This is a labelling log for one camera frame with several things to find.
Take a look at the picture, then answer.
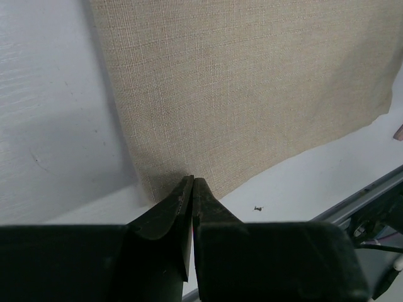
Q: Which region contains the aluminium front rail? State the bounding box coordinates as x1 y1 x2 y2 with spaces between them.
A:
184 168 402 301

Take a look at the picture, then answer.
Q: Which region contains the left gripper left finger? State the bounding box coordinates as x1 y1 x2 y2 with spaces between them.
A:
1 176 194 301

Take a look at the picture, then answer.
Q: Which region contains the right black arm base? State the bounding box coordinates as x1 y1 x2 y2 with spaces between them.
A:
342 186 402 301

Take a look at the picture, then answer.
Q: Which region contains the pink handled fork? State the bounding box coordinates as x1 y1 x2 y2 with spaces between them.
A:
393 125 403 141

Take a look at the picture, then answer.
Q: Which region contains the beige cloth napkin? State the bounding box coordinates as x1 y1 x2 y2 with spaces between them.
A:
90 1 402 202

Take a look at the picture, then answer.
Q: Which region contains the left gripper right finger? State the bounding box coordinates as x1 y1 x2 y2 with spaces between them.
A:
193 178 370 301

